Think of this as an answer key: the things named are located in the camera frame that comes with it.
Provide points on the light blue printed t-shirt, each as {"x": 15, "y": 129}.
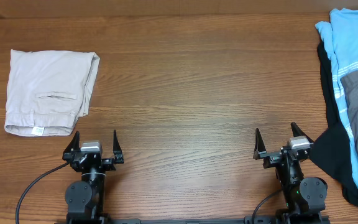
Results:
{"x": 340, "y": 40}

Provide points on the black garment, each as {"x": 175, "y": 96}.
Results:
{"x": 331, "y": 151}

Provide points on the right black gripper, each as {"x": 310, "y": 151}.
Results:
{"x": 272, "y": 157}

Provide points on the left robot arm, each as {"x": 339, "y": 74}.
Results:
{"x": 85, "y": 198}

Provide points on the folded beige shorts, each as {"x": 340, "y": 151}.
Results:
{"x": 47, "y": 91}

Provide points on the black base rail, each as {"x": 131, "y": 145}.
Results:
{"x": 245, "y": 220}

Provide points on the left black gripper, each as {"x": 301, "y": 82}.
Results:
{"x": 75, "y": 143}

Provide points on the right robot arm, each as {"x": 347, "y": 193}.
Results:
{"x": 304, "y": 196}

